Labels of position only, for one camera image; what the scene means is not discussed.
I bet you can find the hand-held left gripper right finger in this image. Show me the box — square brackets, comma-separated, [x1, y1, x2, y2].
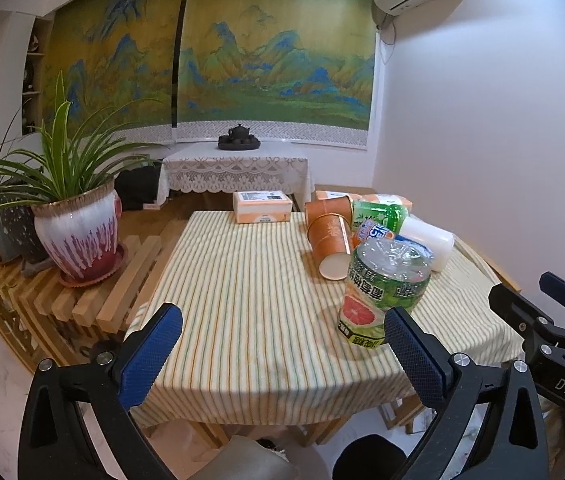
[384, 306, 549, 480]

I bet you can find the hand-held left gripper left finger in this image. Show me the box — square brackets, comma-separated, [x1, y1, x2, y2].
[17, 304, 183, 480]

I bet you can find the white cup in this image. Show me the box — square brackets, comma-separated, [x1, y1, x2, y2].
[397, 216, 456, 272]

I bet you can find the orange paper cup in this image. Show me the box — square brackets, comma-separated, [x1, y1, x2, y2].
[304, 196, 353, 226]
[307, 214, 354, 281]

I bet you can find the plastic bottle grapefruit label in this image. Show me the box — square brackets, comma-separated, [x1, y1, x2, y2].
[337, 236, 435, 355]

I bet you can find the wooden slatted bench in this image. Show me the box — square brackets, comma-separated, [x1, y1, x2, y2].
[0, 220, 183, 363]

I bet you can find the red plant saucer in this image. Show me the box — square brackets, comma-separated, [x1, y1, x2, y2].
[57, 242, 128, 288]

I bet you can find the striped tablecloth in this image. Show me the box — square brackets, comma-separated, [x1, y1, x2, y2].
[125, 210, 526, 428]

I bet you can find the black stool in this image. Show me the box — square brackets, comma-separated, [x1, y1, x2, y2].
[333, 435, 409, 480]

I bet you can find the blue orange drink can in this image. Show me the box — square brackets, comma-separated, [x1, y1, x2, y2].
[351, 220, 397, 247]

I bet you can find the plant in glazed pot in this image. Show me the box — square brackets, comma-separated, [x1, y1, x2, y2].
[0, 70, 168, 283]

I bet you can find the grey stool cushion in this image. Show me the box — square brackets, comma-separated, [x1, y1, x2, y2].
[202, 435, 326, 480]

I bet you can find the orange white packet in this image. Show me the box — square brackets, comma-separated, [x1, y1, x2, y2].
[363, 193, 416, 212]
[315, 190, 363, 203]

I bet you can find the black bag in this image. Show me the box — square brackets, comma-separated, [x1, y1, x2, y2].
[114, 165, 163, 212]

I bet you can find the plant in dark speckled pot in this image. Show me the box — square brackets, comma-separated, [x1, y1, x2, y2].
[0, 150, 50, 267]

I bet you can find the orange white tissue box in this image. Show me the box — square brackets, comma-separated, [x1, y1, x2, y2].
[232, 190, 294, 225]

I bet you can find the white lace tablecloth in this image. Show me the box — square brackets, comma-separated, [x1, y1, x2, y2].
[157, 142, 313, 207]

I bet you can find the air conditioner cable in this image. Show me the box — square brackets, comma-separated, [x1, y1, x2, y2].
[377, 12, 397, 66]

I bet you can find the wall shelf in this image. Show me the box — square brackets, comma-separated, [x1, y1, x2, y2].
[20, 15, 56, 137]

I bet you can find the narrow landscape wall painting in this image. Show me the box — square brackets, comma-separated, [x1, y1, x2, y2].
[40, 0, 194, 145]

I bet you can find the wide landscape wall painting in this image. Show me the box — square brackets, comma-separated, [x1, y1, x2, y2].
[175, 0, 379, 151]

